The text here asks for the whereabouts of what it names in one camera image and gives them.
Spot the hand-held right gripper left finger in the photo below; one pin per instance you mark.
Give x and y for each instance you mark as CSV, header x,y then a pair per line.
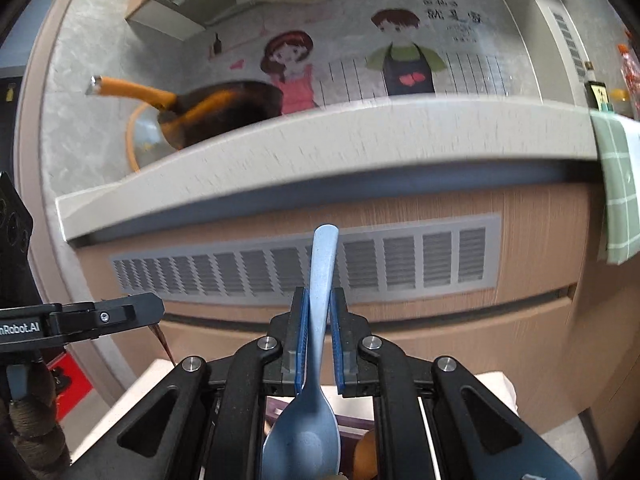
x,y
302,340

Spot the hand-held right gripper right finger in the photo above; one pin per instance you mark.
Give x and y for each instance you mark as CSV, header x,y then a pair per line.
x,y
337,345

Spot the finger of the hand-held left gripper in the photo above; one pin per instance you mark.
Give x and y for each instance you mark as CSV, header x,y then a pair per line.
x,y
125,312

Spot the brown wooden chopstick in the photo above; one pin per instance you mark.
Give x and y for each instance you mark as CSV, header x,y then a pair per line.
x,y
162,344

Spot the blue plastic spoon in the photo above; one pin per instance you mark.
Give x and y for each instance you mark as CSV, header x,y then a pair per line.
x,y
305,440

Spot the red box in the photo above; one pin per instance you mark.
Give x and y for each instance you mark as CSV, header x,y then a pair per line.
x,y
72,385

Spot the grey vent grille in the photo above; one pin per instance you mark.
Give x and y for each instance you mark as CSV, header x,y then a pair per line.
x,y
400,260

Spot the wooden spoon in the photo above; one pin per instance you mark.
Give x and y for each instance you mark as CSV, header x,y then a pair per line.
x,y
365,455

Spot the white cloth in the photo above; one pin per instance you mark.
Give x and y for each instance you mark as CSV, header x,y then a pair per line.
x,y
495,390

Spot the glass lid orange rim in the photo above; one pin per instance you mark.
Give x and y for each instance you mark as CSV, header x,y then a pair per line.
x,y
147,140

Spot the wooden kitchen cabinet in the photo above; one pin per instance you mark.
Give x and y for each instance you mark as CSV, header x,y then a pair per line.
x,y
525,335

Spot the range hood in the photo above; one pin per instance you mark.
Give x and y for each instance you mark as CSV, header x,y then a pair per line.
x,y
165,5

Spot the green checked cloth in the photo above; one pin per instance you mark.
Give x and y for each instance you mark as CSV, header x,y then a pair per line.
x,y
620,185

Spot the dark sauce bottle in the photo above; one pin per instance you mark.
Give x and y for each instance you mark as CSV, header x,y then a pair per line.
x,y
599,95

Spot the cartoon wall sticker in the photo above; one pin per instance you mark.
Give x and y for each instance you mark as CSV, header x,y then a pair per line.
x,y
400,35

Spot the beige wall box with vent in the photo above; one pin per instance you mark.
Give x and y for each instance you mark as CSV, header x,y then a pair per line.
x,y
540,20

